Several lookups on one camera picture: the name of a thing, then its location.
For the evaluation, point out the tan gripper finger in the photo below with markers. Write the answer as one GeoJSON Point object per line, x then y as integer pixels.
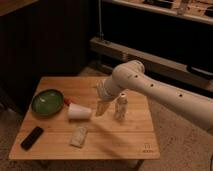
{"type": "Point", "coordinates": [102, 107]}

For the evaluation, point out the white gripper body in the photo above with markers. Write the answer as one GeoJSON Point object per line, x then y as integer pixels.
{"type": "Point", "coordinates": [105, 90]}

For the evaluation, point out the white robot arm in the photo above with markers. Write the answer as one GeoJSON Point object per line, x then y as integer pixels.
{"type": "Point", "coordinates": [195, 108]}

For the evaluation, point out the green ceramic bowl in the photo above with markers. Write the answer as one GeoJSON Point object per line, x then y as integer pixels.
{"type": "Point", "coordinates": [47, 102]}

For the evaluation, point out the clear plastic bottle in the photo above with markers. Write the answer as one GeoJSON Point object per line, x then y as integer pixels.
{"type": "Point", "coordinates": [121, 106]}

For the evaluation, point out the small red object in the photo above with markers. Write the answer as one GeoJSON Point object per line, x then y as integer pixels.
{"type": "Point", "coordinates": [67, 101]}

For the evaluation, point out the white folded cloth packet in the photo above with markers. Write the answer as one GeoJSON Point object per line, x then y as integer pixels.
{"type": "Point", "coordinates": [78, 137]}

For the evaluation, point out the wooden low table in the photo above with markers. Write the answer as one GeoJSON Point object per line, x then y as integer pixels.
{"type": "Point", "coordinates": [133, 138]}

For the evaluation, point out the metal vertical pole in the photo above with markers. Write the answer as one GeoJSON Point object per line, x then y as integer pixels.
{"type": "Point", "coordinates": [101, 35]}

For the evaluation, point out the grey metal beam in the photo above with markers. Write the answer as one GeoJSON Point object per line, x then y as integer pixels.
{"type": "Point", "coordinates": [151, 62]}

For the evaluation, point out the dark wooden cabinet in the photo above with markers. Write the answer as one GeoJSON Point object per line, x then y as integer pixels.
{"type": "Point", "coordinates": [46, 38]}

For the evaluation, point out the wooden shelf with items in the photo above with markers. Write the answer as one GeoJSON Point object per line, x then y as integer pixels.
{"type": "Point", "coordinates": [194, 10]}

